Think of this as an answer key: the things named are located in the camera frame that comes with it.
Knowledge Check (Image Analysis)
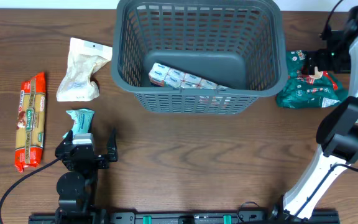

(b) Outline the beige paper pouch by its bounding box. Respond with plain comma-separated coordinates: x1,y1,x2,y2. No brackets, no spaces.
57,37,112,102

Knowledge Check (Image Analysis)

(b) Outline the green instant coffee bag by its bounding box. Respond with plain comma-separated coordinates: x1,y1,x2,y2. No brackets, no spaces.
276,50,348,109

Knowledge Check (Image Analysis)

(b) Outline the grey plastic lattice basket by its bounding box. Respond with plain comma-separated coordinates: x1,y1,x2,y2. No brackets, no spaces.
111,0,288,114

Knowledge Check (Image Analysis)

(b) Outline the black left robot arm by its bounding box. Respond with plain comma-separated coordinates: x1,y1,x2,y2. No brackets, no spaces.
55,129,118,217

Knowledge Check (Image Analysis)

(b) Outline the orange spaghetti packet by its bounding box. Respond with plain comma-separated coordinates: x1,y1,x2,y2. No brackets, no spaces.
14,72,47,172

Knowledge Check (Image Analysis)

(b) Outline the white tissue multipack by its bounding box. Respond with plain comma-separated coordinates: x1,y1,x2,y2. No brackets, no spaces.
148,62,231,108

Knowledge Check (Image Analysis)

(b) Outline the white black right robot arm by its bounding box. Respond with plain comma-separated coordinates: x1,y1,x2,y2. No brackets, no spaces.
267,6,358,223

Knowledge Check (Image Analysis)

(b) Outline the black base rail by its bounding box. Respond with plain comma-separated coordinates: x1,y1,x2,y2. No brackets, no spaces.
28,209,340,224

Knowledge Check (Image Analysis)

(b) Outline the mint toilet wipes pack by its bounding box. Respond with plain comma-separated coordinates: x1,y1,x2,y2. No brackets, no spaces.
66,108,94,136

